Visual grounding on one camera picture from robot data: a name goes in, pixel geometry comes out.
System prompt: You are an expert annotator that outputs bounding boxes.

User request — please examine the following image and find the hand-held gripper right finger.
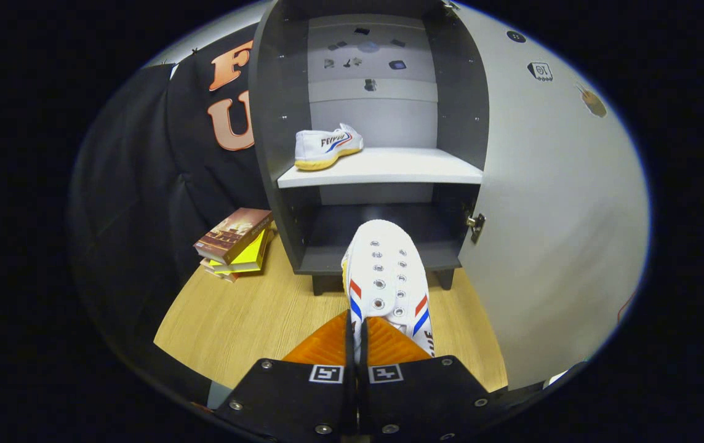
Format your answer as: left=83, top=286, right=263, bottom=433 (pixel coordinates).
left=360, top=316, right=493, bottom=441

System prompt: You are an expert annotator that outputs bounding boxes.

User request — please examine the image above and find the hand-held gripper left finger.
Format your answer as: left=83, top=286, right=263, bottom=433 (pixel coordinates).
left=215, top=311, right=359, bottom=441

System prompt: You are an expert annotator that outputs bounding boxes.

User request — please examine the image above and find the white canvas shoe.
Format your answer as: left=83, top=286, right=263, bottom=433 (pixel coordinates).
left=294, top=123, right=365, bottom=172
left=341, top=220, right=436, bottom=364

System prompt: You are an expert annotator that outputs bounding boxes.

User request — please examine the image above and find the beige shoe cabinet door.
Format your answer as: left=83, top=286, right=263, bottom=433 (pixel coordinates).
left=454, top=3, right=651, bottom=391

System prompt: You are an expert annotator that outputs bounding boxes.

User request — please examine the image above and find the dark grey shoe cabinet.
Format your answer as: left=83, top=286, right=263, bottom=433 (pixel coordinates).
left=247, top=0, right=491, bottom=296

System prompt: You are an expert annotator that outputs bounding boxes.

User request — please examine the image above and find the yellow cover book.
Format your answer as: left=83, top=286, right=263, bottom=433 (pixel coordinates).
left=207, top=229, right=270, bottom=275

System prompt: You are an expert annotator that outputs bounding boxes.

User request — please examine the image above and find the brown cover book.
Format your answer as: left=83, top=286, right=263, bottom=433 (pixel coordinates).
left=193, top=208, right=274, bottom=265

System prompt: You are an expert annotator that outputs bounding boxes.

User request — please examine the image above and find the black backdrop cloth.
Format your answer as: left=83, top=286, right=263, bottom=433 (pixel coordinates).
left=69, top=40, right=270, bottom=394

